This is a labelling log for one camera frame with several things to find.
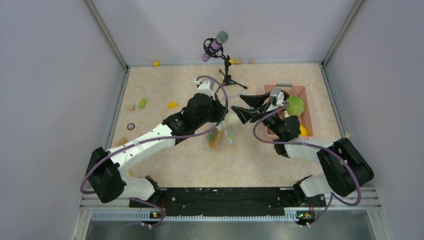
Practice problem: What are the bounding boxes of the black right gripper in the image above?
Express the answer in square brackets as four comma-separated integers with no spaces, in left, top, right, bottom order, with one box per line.
[231,92,284,138]

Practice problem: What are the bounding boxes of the green leafy vegetable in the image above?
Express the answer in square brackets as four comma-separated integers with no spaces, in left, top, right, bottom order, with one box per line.
[206,128,219,143]

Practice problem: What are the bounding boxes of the clear zip bag blue zipper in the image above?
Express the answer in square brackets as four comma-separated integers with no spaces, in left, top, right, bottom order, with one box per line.
[202,104,242,151]

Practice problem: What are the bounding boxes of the orange fried food piece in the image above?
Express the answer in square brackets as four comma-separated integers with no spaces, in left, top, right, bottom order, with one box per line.
[208,130,225,149]

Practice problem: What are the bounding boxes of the green cabbage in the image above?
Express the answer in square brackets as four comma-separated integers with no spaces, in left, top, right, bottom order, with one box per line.
[285,96,306,117]

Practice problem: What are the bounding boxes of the pink plastic perforated basket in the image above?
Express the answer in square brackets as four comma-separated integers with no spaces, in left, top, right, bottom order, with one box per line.
[263,83,314,139]

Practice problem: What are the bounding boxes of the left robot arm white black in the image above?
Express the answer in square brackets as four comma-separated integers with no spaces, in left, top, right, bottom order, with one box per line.
[80,93,229,207]

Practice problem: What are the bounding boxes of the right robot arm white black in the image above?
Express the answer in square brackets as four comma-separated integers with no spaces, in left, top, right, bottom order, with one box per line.
[231,90,375,206]

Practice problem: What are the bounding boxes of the yellow rectangular block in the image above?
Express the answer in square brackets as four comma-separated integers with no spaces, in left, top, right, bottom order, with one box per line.
[167,101,178,109]

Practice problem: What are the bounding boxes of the yellow lemon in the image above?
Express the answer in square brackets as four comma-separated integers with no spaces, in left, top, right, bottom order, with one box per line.
[299,124,310,137]

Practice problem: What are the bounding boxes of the green toy block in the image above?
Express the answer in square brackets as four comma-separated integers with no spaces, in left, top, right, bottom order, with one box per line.
[138,98,148,108]

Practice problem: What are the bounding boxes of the small wooden cube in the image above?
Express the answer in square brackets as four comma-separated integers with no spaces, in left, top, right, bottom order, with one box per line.
[127,104,136,112]

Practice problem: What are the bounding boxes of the grey purple microphone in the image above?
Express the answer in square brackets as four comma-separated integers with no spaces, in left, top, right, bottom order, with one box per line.
[201,30,229,63]

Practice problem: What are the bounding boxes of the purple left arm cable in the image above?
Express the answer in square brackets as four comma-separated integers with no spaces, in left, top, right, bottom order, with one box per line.
[80,75,229,229]

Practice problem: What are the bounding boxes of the wooden peg at wall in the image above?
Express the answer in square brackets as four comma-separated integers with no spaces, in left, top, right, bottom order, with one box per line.
[229,59,243,65]

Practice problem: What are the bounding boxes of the brown ring toy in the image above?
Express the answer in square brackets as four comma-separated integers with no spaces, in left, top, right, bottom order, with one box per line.
[127,122,135,131]

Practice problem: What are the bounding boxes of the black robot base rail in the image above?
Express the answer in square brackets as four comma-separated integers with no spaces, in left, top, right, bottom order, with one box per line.
[129,187,327,217]

